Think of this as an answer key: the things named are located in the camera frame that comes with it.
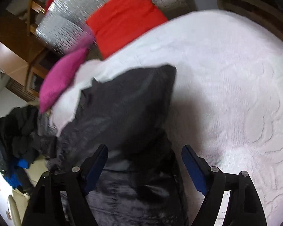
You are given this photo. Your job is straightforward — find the blue garment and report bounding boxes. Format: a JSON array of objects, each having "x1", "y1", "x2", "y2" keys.
[{"x1": 3, "y1": 159, "x2": 32, "y2": 190}]

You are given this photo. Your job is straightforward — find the silver foil insulation panel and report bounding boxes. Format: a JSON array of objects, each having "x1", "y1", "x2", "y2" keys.
[{"x1": 36, "y1": 0, "x2": 189, "y2": 54}]

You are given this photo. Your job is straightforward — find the magenta pillow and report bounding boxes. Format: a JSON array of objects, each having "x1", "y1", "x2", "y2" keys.
[{"x1": 39, "y1": 47, "x2": 89, "y2": 113}]

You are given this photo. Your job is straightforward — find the wooden cabinet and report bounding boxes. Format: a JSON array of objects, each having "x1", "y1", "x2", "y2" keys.
[{"x1": 0, "y1": 10, "x2": 48, "y2": 97}]

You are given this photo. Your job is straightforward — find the red pillow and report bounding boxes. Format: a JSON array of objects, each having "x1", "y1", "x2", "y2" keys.
[{"x1": 86, "y1": 0, "x2": 168, "y2": 59}]

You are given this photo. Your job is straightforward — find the pale pink bedspread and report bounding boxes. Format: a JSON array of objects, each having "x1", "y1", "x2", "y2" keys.
[{"x1": 50, "y1": 10, "x2": 283, "y2": 225}]

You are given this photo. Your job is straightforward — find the black jacket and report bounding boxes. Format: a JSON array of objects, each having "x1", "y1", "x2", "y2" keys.
[{"x1": 48, "y1": 65, "x2": 189, "y2": 225}]

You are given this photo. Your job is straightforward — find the dark clothes pile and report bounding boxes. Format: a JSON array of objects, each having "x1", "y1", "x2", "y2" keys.
[{"x1": 0, "y1": 105, "x2": 57, "y2": 195}]

